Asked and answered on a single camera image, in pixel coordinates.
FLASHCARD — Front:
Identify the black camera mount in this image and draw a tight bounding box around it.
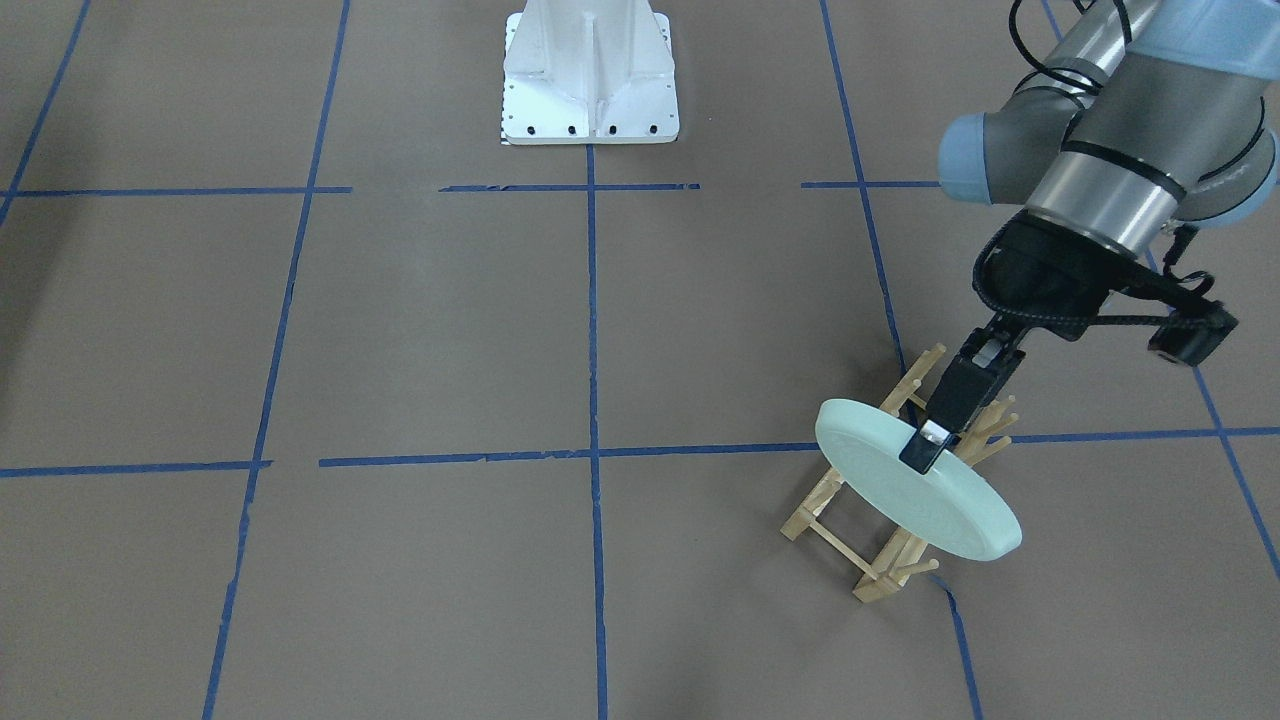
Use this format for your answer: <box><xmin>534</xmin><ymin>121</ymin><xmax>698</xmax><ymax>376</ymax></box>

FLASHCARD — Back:
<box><xmin>1121</xmin><ymin>223</ymin><xmax>1239</xmax><ymax>366</ymax></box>

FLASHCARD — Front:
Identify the light green plate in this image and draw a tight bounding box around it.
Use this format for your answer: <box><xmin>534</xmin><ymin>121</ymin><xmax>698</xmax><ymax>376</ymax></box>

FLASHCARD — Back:
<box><xmin>815</xmin><ymin>398</ymin><xmax>1023</xmax><ymax>561</ymax></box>

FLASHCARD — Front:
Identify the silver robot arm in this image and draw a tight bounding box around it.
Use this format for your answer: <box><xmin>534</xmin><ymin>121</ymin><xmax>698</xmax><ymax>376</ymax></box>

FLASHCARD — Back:
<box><xmin>899</xmin><ymin>1</ymin><xmax>1277</xmax><ymax>474</ymax></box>

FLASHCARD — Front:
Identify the wooden dish rack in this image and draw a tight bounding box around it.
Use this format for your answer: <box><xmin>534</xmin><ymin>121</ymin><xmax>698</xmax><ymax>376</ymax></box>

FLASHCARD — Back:
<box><xmin>780</xmin><ymin>345</ymin><xmax>1023</xmax><ymax>603</ymax></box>

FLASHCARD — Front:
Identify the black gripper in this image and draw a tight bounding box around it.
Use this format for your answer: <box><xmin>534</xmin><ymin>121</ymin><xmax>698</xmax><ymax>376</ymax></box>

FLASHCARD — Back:
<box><xmin>899</xmin><ymin>211</ymin><xmax>1140</xmax><ymax>475</ymax></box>

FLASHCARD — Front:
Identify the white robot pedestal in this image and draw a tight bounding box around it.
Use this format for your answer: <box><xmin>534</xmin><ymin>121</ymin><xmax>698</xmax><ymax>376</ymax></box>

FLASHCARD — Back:
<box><xmin>500</xmin><ymin>1</ymin><xmax>680</xmax><ymax>146</ymax></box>

